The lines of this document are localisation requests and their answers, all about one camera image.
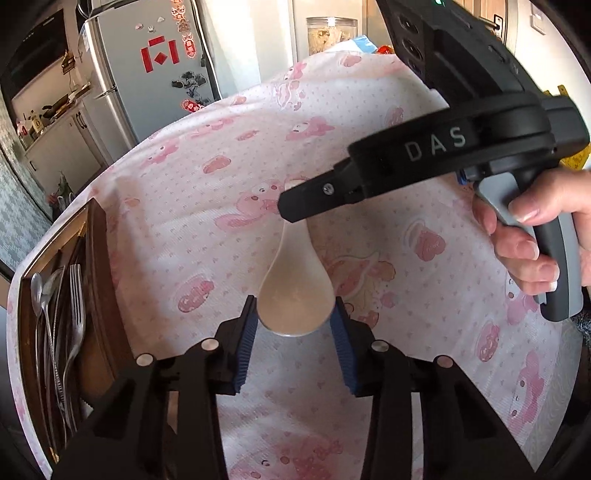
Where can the large metal spoon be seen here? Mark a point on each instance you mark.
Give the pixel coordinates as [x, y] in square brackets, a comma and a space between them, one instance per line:
[37, 286]

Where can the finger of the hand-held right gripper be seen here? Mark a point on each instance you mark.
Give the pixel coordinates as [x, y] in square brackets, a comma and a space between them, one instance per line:
[314, 196]

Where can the wooden door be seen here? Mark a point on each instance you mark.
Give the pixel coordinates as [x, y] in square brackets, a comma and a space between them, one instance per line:
[371, 21]

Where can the white kitchen cabinet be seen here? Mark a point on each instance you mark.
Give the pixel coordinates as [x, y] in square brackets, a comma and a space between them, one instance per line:
[60, 152]

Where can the yellow card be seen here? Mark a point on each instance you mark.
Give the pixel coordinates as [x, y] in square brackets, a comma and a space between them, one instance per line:
[575, 159]

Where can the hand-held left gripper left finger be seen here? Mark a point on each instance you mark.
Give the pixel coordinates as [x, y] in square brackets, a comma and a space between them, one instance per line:
[244, 350]

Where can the white ceramic spoon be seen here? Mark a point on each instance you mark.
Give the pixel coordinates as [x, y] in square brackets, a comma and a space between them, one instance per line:
[295, 295]

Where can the white wall switch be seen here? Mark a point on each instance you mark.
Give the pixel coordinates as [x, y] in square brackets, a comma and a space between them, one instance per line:
[538, 19]

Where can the metal fork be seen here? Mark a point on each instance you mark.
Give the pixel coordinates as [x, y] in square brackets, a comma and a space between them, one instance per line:
[76, 295]

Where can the person's right hand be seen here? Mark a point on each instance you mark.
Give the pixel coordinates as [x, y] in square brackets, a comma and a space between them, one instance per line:
[512, 249]

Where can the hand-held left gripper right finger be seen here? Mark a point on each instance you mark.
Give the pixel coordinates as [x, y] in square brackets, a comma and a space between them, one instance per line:
[344, 350]

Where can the glass jar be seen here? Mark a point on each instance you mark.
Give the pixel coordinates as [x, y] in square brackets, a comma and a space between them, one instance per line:
[330, 34]

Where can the blue packet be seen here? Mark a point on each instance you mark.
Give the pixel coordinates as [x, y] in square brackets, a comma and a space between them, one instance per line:
[364, 44]

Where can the pink printed tablecloth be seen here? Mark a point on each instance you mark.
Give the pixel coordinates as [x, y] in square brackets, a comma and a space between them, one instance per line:
[194, 184]

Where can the black range hood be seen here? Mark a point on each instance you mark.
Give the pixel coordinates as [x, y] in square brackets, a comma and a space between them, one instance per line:
[37, 50]

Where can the silver refrigerator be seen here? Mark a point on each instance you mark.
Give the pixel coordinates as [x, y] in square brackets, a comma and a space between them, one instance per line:
[124, 101]

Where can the wooden cutlery tray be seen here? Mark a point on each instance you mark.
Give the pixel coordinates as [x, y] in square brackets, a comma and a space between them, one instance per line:
[104, 277]

